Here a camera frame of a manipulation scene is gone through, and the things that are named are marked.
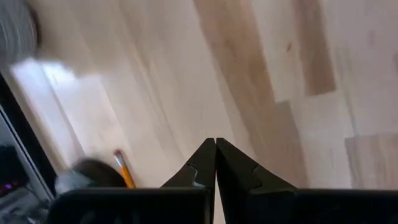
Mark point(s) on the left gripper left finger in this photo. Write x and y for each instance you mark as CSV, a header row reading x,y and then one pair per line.
x,y
199,174

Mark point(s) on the green artificial potted plant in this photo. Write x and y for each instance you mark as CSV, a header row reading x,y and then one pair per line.
x,y
15,31

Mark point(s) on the black aluminium table frame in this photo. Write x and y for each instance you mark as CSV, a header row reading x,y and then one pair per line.
x,y
18,127

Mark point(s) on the black desk lamp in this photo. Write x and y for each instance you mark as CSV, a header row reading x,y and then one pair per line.
x,y
99,174

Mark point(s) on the orange pencil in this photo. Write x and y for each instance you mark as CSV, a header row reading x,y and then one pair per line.
x,y
127,175

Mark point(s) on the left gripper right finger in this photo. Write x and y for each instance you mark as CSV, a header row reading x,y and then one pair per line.
x,y
239,174

